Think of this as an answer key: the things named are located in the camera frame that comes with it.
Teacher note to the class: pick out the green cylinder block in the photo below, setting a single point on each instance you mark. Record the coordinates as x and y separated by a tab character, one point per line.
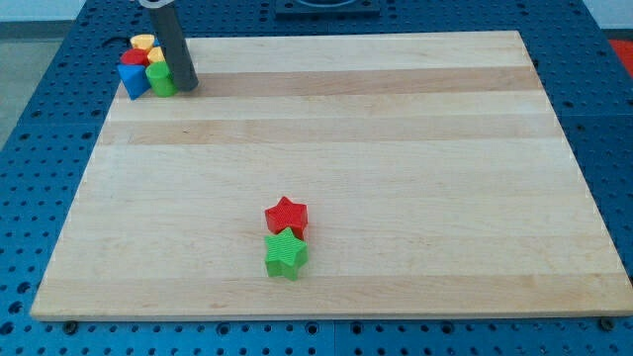
160	79

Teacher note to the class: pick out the red cylinder block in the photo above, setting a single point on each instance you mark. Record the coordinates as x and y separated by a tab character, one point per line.
135	56

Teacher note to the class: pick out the yellow heart block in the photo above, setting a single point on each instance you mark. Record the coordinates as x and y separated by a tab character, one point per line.
143	41

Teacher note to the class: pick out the green star block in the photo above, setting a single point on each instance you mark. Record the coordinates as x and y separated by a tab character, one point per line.
285	254

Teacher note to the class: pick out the yellow block behind rod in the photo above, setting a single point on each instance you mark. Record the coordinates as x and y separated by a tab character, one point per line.
155	55

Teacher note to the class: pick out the blue triangle block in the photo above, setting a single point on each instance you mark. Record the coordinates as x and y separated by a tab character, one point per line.
134	79

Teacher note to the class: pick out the blue perforated table plate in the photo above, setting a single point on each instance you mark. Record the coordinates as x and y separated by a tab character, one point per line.
46	154

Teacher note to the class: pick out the red star block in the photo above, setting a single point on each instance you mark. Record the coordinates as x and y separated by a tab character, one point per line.
285	214

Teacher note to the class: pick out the grey cylindrical pointer rod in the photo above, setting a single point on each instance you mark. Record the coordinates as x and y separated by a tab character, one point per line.
164	19

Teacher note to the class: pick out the light wooden board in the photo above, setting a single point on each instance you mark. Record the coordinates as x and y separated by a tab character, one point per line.
438	179

